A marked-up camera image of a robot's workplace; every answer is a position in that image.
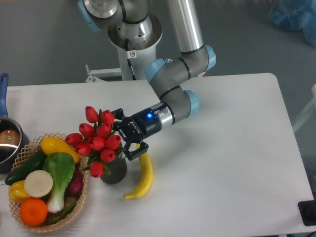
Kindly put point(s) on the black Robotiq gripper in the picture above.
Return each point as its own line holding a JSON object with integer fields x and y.
{"x": 135, "y": 129}

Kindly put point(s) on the red tulip bouquet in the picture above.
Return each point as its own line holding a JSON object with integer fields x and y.
{"x": 96, "y": 140}

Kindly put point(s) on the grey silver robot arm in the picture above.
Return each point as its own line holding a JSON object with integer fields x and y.
{"x": 175, "y": 104}

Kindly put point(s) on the dark grey ribbed vase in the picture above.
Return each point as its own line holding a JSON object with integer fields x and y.
{"x": 118, "y": 169}

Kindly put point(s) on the yellow banana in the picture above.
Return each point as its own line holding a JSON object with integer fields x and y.
{"x": 146, "y": 180}

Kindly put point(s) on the green bok choy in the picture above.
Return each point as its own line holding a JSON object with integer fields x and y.
{"x": 61, "y": 167}

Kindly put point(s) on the purple red onion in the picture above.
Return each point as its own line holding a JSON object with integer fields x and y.
{"x": 76, "y": 184}

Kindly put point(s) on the yellow squash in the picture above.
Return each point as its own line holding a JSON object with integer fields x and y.
{"x": 51, "y": 145}

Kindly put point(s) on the green cucumber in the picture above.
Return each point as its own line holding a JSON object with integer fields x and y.
{"x": 35, "y": 162}

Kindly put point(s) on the white round radish slice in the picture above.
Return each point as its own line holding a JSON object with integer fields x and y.
{"x": 38, "y": 183}

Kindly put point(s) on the green chili pepper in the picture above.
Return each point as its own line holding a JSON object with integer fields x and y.
{"x": 62, "y": 215}

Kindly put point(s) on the orange fruit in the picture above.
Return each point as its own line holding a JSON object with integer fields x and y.
{"x": 33, "y": 212}

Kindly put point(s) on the yellow bell pepper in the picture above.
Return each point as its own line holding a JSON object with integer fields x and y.
{"x": 17, "y": 192}

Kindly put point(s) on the black device at table edge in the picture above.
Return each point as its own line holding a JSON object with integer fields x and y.
{"x": 308, "y": 212}

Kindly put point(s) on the blue plastic bag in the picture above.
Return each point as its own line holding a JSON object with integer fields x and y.
{"x": 295, "y": 15}

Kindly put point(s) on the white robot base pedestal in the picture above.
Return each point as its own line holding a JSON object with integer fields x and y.
{"x": 136, "y": 46}

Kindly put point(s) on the blue handled saucepan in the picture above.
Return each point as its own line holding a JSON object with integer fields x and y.
{"x": 12, "y": 137}

